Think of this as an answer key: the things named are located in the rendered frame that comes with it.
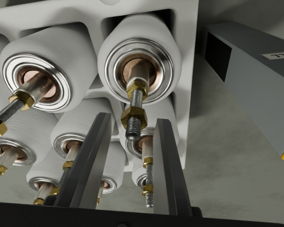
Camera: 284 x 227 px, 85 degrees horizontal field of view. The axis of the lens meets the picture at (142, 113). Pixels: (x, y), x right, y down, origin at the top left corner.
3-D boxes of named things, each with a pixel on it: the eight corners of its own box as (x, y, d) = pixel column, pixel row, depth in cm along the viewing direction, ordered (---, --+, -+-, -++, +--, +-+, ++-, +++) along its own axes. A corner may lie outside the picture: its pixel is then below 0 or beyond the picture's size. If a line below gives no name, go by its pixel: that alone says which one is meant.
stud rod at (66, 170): (70, 155, 24) (46, 208, 19) (73, 152, 24) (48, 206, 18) (76, 158, 25) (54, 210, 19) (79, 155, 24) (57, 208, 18)
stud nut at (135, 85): (138, 76, 14) (138, 81, 13) (151, 89, 14) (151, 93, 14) (123, 90, 14) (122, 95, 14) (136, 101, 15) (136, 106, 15)
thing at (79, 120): (77, 93, 40) (38, 149, 26) (96, 66, 35) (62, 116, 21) (108, 112, 44) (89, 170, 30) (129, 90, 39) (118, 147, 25)
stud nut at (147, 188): (144, 192, 20) (144, 198, 19) (139, 185, 19) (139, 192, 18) (159, 189, 19) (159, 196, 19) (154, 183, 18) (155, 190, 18)
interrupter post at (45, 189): (40, 181, 34) (31, 197, 31) (50, 181, 33) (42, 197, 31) (46, 187, 35) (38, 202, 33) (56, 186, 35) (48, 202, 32)
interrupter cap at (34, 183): (22, 176, 32) (20, 179, 32) (54, 174, 31) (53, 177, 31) (42, 192, 37) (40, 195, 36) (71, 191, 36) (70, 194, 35)
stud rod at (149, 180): (147, 154, 24) (147, 209, 18) (144, 150, 23) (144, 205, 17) (153, 152, 23) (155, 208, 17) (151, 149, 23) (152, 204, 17)
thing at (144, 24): (151, -6, 27) (154, -1, 13) (175, 43, 32) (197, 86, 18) (109, 28, 30) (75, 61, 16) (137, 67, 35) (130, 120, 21)
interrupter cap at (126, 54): (150, 18, 14) (150, 20, 13) (185, 82, 18) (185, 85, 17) (90, 63, 17) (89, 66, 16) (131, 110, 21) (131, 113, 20)
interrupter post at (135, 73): (142, 58, 16) (141, 71, 14) (153, 76, 17) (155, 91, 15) (124, 70, 17) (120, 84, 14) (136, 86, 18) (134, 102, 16)
